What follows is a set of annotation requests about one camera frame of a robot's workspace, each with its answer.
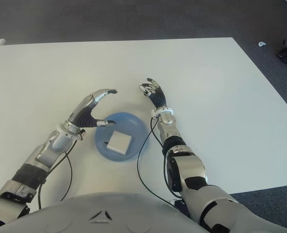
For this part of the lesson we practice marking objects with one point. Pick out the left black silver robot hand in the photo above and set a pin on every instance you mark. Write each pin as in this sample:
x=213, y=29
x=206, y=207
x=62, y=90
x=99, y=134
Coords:
x=82, y=114

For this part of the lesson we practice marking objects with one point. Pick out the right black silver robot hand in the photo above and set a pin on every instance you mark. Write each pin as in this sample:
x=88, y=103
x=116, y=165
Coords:
x=157, y=97

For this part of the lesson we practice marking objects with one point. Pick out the white wall charger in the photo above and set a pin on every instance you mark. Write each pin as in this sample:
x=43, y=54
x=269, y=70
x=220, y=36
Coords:
x=119, y=143

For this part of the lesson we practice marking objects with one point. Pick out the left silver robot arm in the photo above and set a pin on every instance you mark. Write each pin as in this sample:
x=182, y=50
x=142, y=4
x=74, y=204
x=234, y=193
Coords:
x=36, y=160

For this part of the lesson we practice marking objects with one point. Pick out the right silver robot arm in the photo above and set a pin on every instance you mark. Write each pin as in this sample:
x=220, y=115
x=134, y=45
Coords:
x=189, y=167

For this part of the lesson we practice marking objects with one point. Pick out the blue plastic plate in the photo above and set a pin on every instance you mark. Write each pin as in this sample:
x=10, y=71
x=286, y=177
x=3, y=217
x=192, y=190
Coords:
x=136, y=131

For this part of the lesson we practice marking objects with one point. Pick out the grey robot torso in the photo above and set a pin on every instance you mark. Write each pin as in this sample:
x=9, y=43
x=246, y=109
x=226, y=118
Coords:
x=97, y=213

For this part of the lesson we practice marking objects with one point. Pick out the small white floor object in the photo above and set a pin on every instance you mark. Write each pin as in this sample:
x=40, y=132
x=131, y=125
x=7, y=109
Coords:
x=261, y=44

